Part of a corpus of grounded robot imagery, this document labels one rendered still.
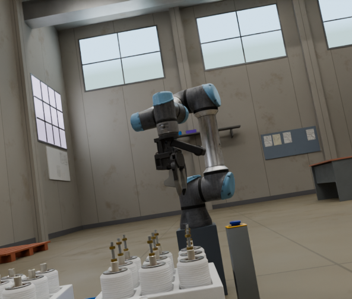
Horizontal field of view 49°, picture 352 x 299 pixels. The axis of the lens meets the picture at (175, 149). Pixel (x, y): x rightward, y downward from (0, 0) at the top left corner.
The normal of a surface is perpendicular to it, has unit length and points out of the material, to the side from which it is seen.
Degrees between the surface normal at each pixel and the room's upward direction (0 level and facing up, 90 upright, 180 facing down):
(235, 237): 90
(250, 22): 90
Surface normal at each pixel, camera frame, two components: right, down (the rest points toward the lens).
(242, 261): -0.03, -0.12
